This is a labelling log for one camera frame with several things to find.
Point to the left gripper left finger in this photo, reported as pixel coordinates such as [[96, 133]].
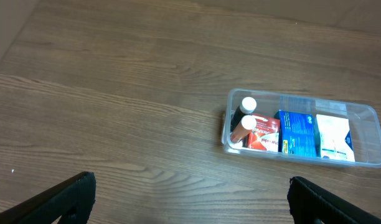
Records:
[[70, 201]]

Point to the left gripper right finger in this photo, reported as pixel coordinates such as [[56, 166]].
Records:
[[310, 203]]

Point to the blue lozenge box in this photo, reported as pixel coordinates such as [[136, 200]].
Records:
[[296, 133]]

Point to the red white medicine box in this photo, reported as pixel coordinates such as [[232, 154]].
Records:
[[265, 135]]

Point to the orange tube white cap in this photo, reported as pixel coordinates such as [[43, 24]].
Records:
[[243, 128]]

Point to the black bottle white cap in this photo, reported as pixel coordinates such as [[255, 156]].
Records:
[[246, 107]]

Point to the clear plastic container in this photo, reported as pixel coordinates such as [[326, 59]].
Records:
[[364, 126]]

